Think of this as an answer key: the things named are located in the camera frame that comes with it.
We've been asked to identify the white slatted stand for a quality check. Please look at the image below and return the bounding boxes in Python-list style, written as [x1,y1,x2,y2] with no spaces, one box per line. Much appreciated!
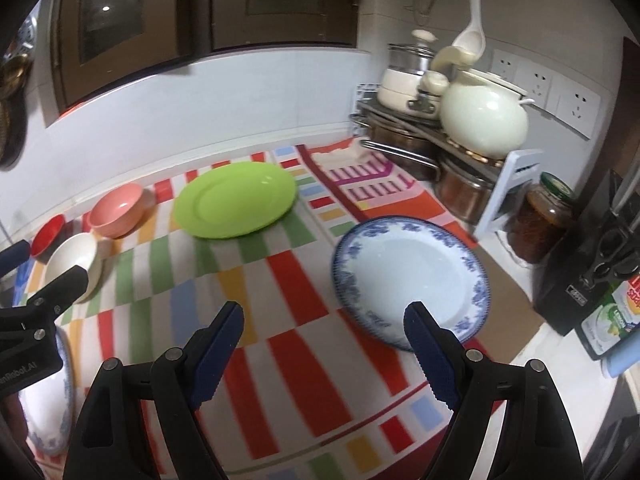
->
[472,149,547,241]

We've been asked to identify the white wall socket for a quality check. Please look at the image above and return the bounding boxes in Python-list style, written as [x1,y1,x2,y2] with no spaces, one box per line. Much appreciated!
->
[514,57,554,107]
[487,49,519,84]
[549,76,604,139]

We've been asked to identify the dark steel pot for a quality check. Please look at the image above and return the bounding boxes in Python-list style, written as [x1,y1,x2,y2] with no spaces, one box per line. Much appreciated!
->
[367,119,442,182]

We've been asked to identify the cream white bowl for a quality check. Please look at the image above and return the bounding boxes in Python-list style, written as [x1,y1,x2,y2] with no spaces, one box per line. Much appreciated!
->
[44,233,107,304]

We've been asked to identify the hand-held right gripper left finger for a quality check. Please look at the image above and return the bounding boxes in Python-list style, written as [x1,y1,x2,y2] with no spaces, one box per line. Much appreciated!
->
[62,301,246,480]

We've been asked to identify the dish soap bottle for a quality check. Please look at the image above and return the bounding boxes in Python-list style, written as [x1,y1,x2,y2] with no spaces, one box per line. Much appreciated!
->
[574,270,640,362]

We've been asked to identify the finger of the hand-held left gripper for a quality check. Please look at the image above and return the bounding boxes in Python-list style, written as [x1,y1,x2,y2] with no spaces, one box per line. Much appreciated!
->
[0,240,32,279]
[0,265,90,335]

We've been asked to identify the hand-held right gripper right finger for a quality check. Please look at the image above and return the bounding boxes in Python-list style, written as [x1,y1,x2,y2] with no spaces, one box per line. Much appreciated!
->
[403,301,586,480]

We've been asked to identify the pink bowl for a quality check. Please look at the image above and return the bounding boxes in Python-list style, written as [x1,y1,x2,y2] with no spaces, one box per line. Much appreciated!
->
[90,183,156,239]

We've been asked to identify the dark framed window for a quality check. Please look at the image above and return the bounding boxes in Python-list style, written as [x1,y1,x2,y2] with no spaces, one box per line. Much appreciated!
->
[50,0,362,117]

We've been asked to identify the green plate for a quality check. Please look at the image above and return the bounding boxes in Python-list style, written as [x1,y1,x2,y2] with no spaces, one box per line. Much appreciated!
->
[172,161,298,240]

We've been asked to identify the cream cooking pot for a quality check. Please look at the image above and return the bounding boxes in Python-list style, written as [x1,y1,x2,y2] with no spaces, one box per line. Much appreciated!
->
[376,67,443,112]

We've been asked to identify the red bowl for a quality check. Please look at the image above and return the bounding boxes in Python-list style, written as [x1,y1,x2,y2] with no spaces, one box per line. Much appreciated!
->
[31,214,68,261]

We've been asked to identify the colourful striped cloth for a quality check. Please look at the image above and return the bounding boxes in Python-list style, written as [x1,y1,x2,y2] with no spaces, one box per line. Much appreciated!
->
[15,140,506,480]

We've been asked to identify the brown mat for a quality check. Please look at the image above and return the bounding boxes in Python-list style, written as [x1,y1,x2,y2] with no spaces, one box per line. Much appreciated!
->
[479,254,544,362]

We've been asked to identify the blue patterned white plate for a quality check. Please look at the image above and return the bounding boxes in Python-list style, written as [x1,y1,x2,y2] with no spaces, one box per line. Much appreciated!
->
[331,216,491,353]
[19,330,77,457]

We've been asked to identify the large cream round pot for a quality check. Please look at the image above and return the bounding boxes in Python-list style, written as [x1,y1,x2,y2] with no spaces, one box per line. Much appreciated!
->
[440,70,531,158]

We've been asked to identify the light blue container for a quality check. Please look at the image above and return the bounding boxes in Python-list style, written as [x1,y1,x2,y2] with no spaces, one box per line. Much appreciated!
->
[602,342,640,379]

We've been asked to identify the glass jar with green lid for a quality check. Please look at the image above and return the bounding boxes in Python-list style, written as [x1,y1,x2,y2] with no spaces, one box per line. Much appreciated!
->
[506,172,577,264]

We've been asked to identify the cream ladle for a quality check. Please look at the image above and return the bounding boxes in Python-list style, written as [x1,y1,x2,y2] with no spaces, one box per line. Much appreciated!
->
[451,0,487,62]

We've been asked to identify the black knife block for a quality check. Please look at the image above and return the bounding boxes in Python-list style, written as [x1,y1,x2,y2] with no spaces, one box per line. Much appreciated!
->
[531,170,640,337]

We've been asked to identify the steel steamer pot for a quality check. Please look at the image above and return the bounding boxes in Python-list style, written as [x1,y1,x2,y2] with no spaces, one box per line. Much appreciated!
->
[387,29,437,75]

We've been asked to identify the shiny steel pot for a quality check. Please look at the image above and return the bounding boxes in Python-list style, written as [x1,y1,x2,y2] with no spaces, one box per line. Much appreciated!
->
[434,157,497,224]

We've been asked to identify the black frying pan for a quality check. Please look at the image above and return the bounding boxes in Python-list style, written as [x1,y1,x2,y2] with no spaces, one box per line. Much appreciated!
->
[0,60,34,169]

